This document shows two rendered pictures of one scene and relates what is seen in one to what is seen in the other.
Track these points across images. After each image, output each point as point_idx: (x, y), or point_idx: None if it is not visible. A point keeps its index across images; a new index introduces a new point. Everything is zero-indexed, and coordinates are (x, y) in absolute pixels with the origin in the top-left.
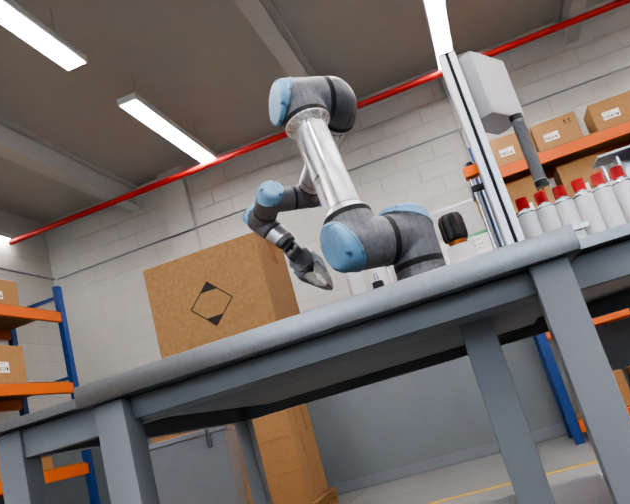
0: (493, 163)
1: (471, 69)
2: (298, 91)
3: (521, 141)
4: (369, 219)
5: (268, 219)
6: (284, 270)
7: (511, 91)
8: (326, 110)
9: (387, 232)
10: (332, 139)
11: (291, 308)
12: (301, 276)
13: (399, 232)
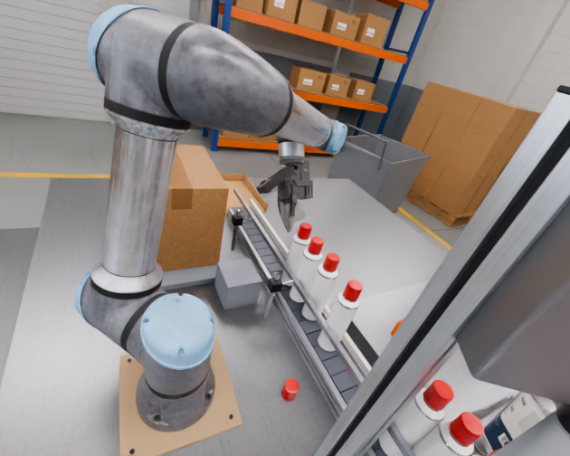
0: (387, 401)
1: None
2: (107, 61)
3: (515, 449)
4: (105, 310)
5: None
6: (210, 210)
7: None
8: (142, 121)
9: (113, 337)
10: (137, 175)
11: (194, 243)
12: (279, 201)
13: (126, 348)
